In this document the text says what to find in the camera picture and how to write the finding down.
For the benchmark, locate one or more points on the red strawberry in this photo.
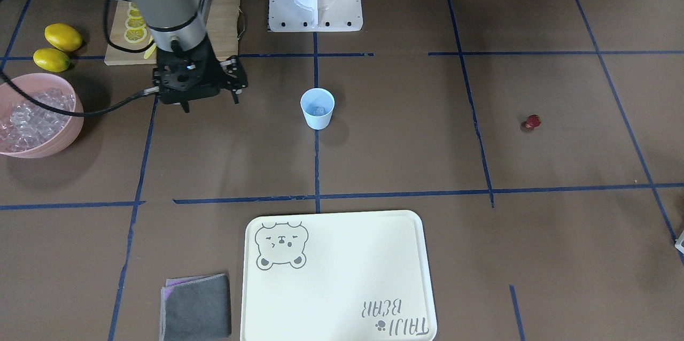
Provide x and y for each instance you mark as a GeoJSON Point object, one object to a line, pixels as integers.
{"type": "Point", "coordinates": [532, 122]}

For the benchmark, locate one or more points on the lemon slice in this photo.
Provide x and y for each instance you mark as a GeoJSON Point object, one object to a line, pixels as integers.
{"type": "Point", "coordinates": [135, 23]}
{"type": "Point", "coordinates": [135, 35]}

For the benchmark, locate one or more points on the yellow lemon far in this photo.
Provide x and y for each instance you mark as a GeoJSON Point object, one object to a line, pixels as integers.
{"type": "Point", "coordinates": [63, 37]}

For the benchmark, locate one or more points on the yellow lemon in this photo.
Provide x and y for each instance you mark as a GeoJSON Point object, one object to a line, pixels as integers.
{"type": "Point", "coordinates": [63, 37]}
{"type": "Point", "coordinates": [52, 60]}

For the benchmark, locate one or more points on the cream bear serving tray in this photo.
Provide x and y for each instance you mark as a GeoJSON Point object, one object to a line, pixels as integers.
{"type": "Point", "coordinates": [337, 276]}

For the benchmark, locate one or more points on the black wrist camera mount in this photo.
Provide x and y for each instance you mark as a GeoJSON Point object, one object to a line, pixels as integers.
{"type": "Point", "coordinates": [231, 75]}

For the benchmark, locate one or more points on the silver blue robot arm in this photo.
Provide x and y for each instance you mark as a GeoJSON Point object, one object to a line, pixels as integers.
{"type": "Point", "coordinates": [168, 20]}

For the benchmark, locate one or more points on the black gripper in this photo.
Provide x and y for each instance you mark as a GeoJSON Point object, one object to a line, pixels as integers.
{"type": "Point", "coordinates": [231, 75]}

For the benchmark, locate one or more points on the light blue paper cup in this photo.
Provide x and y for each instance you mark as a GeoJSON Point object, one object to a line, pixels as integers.
{"type": "Point", "coordinates": [317, 105]}

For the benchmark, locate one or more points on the wooden cutting board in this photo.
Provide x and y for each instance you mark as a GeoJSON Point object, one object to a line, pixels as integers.
{"type": "Point", "coordinates": [222, 26]}

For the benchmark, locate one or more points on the folded grey cloth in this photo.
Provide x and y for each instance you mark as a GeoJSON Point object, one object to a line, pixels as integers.
{"type": "Point", "coordinates": [195, 308]}

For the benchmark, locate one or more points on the pink bowl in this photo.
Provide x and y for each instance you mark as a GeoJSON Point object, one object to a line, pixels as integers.
{"type": "Point", "coordinates": [37, 82]}

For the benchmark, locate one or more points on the clear ice cubes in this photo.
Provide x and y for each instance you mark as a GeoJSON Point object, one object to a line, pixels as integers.
{"type": "Point", "coordinates": [28, 125]}

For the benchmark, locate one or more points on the white cup rack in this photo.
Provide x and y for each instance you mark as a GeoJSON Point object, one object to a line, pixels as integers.
{"type": "Point", "coordinates": [679, 243]}

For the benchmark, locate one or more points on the yellow lemon near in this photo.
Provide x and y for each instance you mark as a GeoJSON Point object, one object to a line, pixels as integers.
{"type": "Point", "coordinates": [52, 60]}

